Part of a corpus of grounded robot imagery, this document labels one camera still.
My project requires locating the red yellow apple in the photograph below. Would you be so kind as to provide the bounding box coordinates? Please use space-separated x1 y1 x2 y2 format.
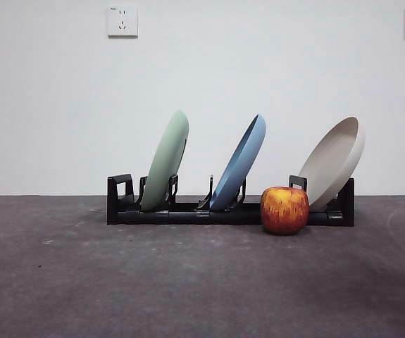
260 186 311 236

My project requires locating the white wall socket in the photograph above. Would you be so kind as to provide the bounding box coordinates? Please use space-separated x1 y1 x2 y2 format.
108 4 139 39

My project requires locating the black plate rack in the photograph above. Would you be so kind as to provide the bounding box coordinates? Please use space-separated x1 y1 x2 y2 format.
106 173 356 227

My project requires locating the green plate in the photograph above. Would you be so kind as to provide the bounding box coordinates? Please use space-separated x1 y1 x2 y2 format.
141 109 190 211

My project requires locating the blue plate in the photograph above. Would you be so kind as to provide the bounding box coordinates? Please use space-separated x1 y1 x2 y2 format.
208 113 268 211

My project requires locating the beige plate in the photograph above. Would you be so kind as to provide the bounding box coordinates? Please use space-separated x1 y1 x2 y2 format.
297 116 366 213

